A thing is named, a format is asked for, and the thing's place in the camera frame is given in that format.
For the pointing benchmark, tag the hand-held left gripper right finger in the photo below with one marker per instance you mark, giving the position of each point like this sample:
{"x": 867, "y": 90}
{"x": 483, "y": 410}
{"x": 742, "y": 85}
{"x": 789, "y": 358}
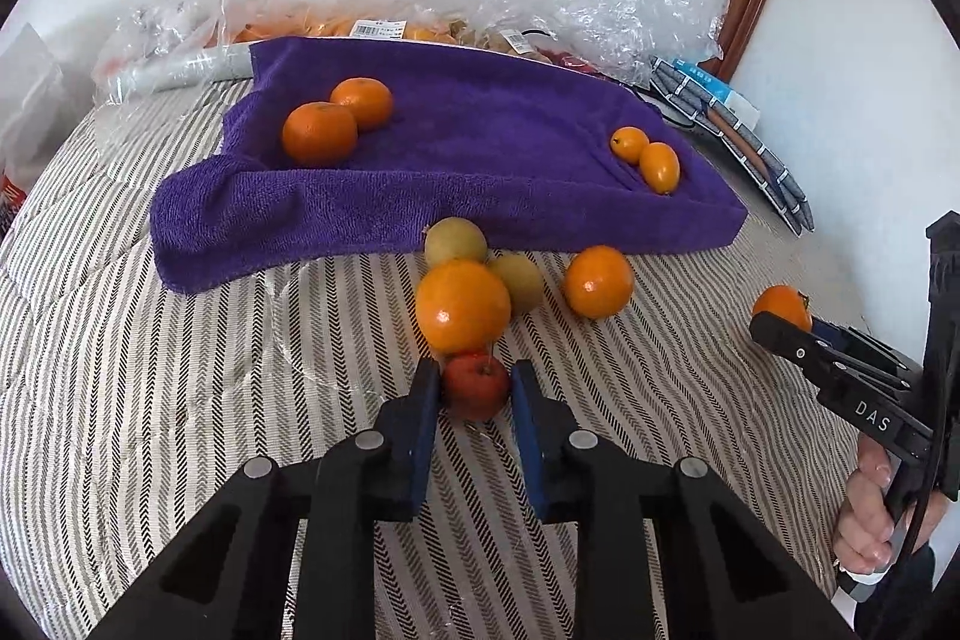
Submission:
{"x": 529, "y": 445}

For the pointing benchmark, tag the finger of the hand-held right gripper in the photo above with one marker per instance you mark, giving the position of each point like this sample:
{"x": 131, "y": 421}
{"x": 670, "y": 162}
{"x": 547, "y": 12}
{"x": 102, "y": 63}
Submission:
{"x": 831, "y": 332}
{"x": 784, "y": 340}

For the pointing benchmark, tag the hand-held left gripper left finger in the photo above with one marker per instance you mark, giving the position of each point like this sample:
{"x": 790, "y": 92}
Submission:
{"x": 424, "y": 437}

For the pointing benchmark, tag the medium mandarin orange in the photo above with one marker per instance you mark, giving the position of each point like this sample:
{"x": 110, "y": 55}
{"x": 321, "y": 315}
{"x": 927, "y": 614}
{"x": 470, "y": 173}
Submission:
{"x": 463, "y": 305}
{"x": 782, "y": 304}

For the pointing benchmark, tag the small red apple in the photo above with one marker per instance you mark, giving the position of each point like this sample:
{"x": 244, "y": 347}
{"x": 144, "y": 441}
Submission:
{"x": 475, "y": 389}

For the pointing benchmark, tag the large mandarin orange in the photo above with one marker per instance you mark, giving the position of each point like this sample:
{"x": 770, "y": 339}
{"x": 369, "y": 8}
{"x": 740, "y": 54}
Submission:
{"x": 362, "y": 102}
{"x": 319, "y": 133}
{"x": 598, "y": 281}

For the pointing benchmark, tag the small mandarin orange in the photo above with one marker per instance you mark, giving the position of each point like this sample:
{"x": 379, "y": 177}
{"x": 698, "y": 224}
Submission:
{"x": 629, "y": 144}
{"x": 660, "y": 168}

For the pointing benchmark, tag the purple towel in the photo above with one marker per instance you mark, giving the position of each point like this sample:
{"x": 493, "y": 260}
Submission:
{"x": 480, "y": 160}

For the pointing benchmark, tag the clear bag of red fruits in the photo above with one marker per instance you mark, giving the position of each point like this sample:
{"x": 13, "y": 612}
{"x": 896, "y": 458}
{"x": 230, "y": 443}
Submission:
{"x": 570, "y": 61}

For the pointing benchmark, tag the clear bag of yellow fruits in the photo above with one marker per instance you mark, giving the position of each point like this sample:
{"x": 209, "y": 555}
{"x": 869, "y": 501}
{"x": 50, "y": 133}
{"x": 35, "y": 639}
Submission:
{"x": 487, "y": 40}

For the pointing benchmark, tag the person's right hand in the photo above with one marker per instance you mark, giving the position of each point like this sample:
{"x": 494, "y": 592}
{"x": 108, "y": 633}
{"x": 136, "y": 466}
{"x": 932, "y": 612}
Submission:
{"x": 862, "y": 512}

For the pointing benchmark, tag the green round fruit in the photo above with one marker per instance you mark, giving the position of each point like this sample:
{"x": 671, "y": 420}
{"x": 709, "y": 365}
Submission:
{"x": 521, "y": 284}
{"x": 456, "y": 240}

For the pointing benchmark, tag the blue checkered cloth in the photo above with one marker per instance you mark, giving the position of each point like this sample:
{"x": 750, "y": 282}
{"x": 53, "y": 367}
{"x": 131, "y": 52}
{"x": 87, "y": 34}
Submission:
{"x": 750, "y": 149}

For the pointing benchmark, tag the blue and white box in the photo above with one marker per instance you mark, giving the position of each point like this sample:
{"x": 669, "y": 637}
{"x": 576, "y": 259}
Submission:
{"x": 724, "y": 89}

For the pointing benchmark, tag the clear bag of oranges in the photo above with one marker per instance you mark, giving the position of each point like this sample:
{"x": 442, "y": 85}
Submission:
{"x": 330, "y": 27}

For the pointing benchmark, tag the roll of plastic bags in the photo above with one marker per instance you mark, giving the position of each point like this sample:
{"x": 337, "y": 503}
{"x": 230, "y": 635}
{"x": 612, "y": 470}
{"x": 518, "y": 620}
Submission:
{"x": 180, "y": 68}

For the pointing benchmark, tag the small crumpled clear plastic bag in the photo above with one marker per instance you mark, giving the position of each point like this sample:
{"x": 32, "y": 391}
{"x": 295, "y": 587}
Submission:
{"x": 180, "y": 3}

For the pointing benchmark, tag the white plastic bag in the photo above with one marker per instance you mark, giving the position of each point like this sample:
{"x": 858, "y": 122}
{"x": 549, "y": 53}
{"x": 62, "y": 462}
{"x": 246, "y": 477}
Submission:
{"x": 30, "y": 108}

